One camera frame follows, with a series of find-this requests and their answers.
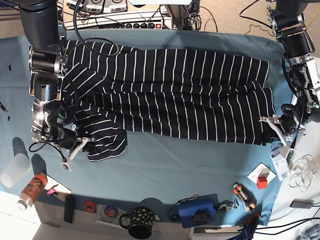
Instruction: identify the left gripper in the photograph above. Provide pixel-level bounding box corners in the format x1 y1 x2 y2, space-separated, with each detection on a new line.
259 103 309 160

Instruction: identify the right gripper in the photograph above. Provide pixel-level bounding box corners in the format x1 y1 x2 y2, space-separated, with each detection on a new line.
31 99 96 172

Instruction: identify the navy white striped t-shirt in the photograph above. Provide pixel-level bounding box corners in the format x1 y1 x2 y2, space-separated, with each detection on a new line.
61 40 276 162

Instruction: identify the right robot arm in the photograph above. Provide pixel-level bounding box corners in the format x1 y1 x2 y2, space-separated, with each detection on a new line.
16 0 95 171

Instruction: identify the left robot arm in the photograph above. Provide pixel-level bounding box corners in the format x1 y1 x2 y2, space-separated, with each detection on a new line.
261 0 320 161

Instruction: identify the clear plastic package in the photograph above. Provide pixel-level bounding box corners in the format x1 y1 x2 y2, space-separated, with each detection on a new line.
270 141 290 182

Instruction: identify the white paper sheet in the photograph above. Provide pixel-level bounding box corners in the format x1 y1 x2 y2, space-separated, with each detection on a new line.
41 172 72 195

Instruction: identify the pink toy figure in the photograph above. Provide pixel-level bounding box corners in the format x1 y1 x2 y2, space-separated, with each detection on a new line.
46 184 58 196

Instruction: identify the white paper card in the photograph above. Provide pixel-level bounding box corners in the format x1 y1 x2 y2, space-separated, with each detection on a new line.
247 163 276 184

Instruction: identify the black remote control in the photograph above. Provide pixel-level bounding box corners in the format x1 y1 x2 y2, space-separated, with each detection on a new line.
64 194 76 224

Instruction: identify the orange labelled bottle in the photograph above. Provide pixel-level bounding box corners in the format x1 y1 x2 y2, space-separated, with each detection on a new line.
17 172 48 211

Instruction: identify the red cube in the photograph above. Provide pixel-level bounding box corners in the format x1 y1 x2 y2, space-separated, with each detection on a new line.
256 176 268 189

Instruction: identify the translucent plastic cup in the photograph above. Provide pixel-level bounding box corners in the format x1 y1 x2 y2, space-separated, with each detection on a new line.
0 153 32 188

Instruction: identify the orange tape roll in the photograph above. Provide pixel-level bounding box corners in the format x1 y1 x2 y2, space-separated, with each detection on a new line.
83 201 97 213

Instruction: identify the orange black utility knife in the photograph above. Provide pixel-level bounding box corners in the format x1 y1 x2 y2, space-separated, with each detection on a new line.
232 182 256 213

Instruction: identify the purple tape roll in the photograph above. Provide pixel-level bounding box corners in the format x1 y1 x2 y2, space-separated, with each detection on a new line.
104 205 119 218

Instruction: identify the teal tablecloth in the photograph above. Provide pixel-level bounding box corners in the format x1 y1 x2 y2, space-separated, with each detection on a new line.
0 28 311 227

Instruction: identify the metal keyring clip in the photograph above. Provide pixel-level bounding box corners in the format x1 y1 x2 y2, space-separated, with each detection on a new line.
216 199 239 212

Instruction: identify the black mug yellow pattern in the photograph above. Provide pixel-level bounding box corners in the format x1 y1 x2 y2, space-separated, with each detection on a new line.
118 206 155 240

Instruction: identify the blue box with knob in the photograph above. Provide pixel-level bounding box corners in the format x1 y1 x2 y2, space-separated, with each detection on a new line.
177 197 216 229

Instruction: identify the white cable bundle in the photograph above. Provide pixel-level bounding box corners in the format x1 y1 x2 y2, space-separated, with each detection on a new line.
288 154 320 193

